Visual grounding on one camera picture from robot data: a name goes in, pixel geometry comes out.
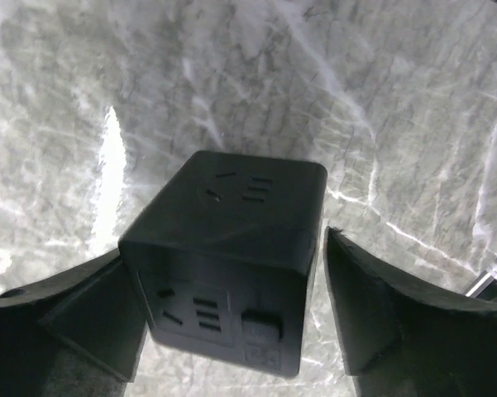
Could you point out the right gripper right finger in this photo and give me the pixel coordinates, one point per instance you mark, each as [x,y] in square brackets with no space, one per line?
[402,336]

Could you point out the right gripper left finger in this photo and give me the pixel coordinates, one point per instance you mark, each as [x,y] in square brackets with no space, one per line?
[77,333]

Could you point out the black cube socket adapter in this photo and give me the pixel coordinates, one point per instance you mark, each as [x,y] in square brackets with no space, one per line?
[222,258]

